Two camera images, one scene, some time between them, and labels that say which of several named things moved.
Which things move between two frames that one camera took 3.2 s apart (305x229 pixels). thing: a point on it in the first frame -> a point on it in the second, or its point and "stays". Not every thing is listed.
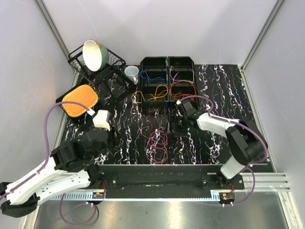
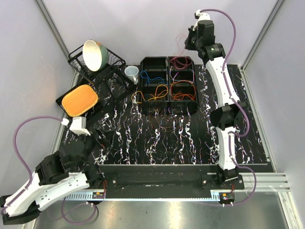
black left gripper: x=115 y=138 -> x=107 y=137
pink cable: x=156 y=150 -> x=180 y=62
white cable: x=174 y=80 stays
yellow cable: x=161 y=91 stays
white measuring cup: x=131 y=72 stays
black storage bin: x=177 y=73 stays
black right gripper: x=179 y=133 -> x=187 y=45
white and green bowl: x=95 y=55 stays
